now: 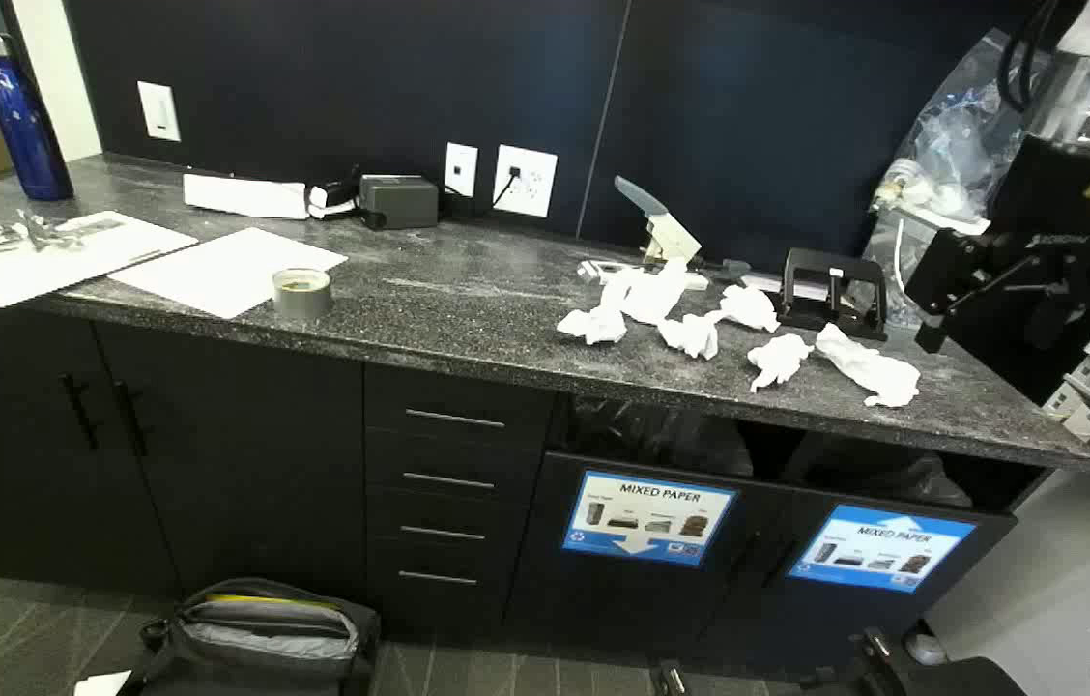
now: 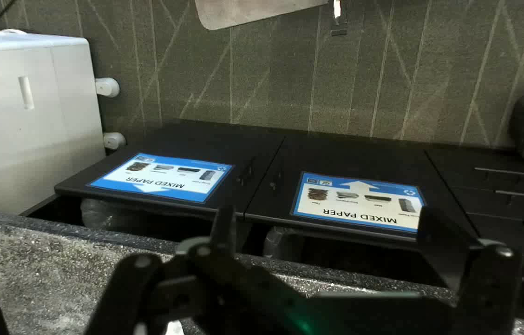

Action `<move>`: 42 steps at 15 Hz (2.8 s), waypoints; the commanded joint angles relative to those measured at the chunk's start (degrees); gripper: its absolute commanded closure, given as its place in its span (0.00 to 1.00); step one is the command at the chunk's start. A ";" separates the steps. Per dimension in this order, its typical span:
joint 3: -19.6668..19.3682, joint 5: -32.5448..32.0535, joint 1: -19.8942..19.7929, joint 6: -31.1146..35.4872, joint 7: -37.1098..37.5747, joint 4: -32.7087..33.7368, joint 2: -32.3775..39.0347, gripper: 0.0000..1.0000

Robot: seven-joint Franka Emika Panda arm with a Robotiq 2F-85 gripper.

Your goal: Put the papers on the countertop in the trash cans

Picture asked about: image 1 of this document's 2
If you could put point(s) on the white paper back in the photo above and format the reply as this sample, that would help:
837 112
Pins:
748 306

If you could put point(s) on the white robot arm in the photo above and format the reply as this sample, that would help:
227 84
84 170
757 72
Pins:
1020 291

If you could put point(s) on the black drawer stack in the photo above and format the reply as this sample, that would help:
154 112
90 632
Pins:
449 481

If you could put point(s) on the large white outlet plate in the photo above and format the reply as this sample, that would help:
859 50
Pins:
523 178

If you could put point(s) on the left mixed paper label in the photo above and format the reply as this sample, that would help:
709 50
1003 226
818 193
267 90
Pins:
649 521

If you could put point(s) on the mixed paper label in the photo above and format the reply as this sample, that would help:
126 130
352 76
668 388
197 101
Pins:
649 521
882 552

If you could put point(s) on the small white outlet plate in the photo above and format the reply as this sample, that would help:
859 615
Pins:
463 161

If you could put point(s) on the black power adapter box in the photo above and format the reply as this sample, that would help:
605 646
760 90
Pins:
400 203

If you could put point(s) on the black three hole punch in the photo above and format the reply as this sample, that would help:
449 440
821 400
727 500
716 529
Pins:
821 288

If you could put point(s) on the white flat box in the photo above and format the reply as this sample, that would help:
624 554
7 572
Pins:
244 193

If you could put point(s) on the right mixed paper label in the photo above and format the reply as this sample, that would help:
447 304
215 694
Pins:
882 552

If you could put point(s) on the grey black bag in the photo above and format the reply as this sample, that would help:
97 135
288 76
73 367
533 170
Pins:
256 637

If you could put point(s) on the clear plastic bag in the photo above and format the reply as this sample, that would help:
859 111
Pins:
946 166

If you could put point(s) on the large white paper sheet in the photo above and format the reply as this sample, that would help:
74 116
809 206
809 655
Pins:
42 258

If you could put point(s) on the black double door cabinet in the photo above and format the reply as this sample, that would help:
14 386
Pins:
162 462

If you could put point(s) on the blue water bottle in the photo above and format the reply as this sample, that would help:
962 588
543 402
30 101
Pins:
30 135

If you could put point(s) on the white wall switch plate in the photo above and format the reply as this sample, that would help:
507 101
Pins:
162 111

